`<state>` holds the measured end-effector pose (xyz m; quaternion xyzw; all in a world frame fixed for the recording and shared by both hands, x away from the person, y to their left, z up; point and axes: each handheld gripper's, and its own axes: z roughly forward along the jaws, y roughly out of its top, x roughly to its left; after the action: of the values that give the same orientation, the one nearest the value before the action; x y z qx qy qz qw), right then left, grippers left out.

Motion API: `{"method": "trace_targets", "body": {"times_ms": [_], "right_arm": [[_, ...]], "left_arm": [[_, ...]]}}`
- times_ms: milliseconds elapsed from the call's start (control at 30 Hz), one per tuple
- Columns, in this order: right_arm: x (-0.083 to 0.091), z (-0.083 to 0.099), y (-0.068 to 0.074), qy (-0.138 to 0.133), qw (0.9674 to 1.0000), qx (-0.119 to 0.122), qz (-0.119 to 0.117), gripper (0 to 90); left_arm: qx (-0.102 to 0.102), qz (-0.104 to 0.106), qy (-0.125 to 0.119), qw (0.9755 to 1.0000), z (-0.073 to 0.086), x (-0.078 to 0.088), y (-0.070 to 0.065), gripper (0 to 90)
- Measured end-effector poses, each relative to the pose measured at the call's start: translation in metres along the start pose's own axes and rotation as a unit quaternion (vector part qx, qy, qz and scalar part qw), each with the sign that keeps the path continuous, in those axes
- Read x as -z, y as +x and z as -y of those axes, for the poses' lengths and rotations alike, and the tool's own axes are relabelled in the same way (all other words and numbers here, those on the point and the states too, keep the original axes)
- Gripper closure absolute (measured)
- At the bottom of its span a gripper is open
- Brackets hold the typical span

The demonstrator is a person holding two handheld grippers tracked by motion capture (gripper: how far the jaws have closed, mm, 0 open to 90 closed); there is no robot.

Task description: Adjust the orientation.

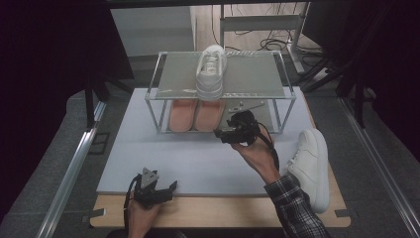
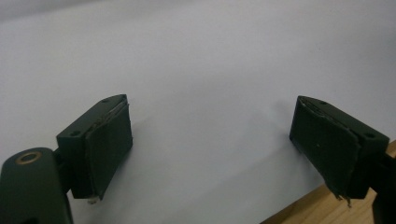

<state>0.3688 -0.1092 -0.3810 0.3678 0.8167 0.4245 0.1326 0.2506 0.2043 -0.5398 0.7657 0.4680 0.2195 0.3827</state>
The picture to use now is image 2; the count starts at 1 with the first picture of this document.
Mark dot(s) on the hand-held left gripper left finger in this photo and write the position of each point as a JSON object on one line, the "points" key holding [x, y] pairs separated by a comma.
{"points": [[106, 149]]}

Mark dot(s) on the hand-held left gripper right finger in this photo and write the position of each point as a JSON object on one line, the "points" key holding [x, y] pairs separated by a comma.
{"points": [[327, 146]]}

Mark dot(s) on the light grey foam board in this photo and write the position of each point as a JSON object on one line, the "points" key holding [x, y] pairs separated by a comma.
{"points": [[202, 77]]}

